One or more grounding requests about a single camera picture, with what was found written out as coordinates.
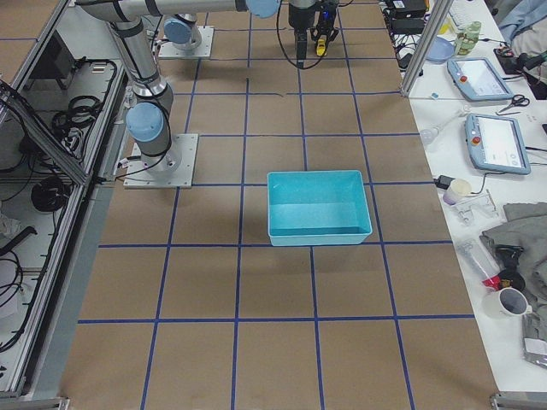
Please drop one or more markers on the yellow beetle toy car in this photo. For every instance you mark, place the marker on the yellow beetle toy car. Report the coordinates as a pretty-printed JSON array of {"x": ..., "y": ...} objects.
[{"x": 320, "y": 47}]

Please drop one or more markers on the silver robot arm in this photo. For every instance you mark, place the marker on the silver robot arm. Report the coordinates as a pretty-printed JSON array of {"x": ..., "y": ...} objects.
[
  {"x": 148, "y": 121},
  {"x": 262, "y": 9}
]

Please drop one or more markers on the light blue bowl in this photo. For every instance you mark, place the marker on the light blue bowl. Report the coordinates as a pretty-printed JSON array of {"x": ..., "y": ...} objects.
[{"x": 441, "y": 51}]

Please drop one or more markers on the green glass jar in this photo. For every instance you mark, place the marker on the green glass jar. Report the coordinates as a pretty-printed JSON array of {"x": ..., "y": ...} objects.
[{"x": 467, "y": 39}]

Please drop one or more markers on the upper teach pendant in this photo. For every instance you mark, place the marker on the upper teach pendant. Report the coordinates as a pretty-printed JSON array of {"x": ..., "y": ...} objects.
[{"x": 478, "y": 80}]

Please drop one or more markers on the teach pendant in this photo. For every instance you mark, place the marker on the teach pendant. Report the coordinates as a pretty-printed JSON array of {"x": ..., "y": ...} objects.
[
  {"x": 496, "y": 144},
  {"x": 478, "y": 80}
]

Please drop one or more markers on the turquoise plastic bin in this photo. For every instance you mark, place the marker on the turquoise plastic bin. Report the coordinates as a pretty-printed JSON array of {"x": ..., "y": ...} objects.
[{"x": 316, "y": 208}]

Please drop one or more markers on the lower teach pendant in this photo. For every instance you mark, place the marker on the lower teach pendant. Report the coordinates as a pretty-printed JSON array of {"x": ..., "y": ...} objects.
[{"x": 496, "y": 144}]

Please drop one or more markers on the white paper cup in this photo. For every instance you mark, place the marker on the white paper cup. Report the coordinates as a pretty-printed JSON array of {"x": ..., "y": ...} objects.
[{"x": 456, "y": 191}]

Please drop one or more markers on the grey cloth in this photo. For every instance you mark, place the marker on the grey cloth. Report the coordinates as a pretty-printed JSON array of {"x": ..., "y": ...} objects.
[{"x": 525, "y": 227}]

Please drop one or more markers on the white mug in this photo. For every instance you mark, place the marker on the white mug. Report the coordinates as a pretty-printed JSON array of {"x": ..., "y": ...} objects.
[{"x": 505, "y": 303}]

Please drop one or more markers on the aluminium frame post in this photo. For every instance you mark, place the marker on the aluminium frame post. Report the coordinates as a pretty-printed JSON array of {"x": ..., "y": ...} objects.
[{"x": 440, "y": 10}]

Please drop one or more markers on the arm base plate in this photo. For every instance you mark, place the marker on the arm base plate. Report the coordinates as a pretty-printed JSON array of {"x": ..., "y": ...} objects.
[
  {"x": 186, "y": 43},
  {"x": 174, "y": 170}
]

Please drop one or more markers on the black handled scissors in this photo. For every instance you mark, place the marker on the black handled scissors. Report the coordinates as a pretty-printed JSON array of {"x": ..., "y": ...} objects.
[{"x": 518, "y": 100}]

